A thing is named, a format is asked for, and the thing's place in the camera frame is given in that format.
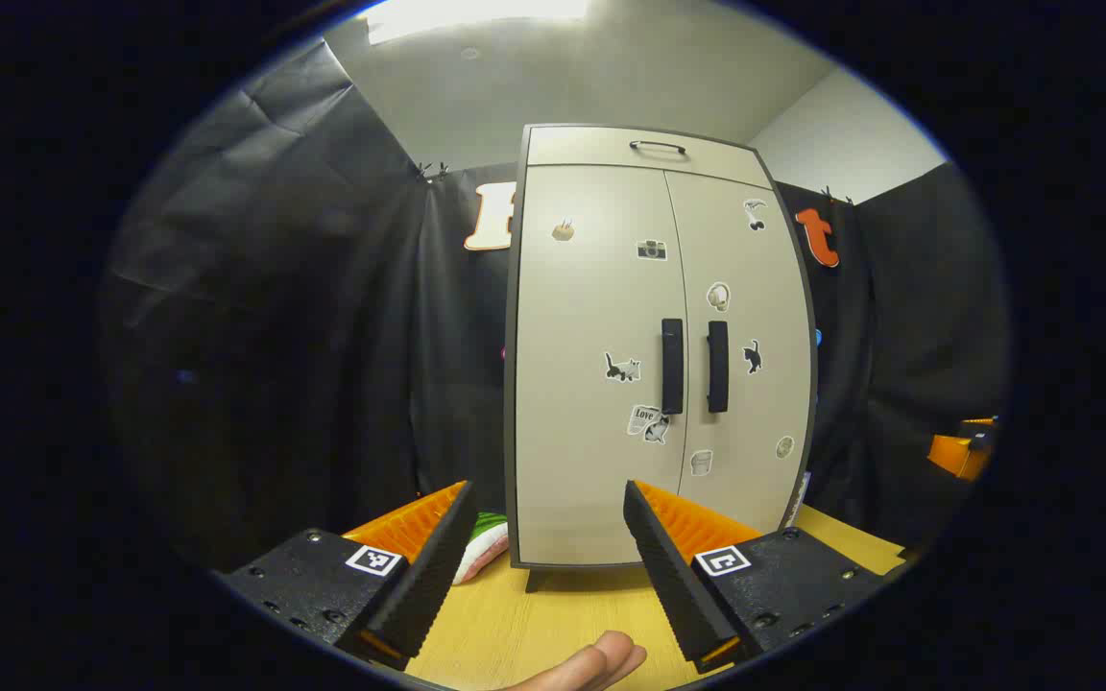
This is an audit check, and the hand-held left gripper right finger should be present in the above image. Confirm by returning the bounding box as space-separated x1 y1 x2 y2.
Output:
622 480 909 673

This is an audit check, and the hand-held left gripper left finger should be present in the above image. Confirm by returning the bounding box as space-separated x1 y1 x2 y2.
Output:
217 480 479 671

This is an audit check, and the beige double-door shoe cabinet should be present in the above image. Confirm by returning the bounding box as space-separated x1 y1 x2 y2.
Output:
503 123 819 593

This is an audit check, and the shoe cabinet door bird sticker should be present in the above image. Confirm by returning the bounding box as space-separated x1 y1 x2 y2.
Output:
665 171 815 535

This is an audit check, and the shoe cabinet door camera sticker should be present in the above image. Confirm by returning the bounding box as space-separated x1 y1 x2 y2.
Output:
515 165 690 567

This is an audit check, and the green pink watermelon toy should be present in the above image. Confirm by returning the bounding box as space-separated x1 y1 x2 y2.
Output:
452 512 511 586

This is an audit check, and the black backdrop cloth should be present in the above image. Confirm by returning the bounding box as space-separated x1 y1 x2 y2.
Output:
102 38 1010 577

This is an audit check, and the ceiling light panel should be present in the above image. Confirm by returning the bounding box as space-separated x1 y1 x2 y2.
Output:
366 0 592 44

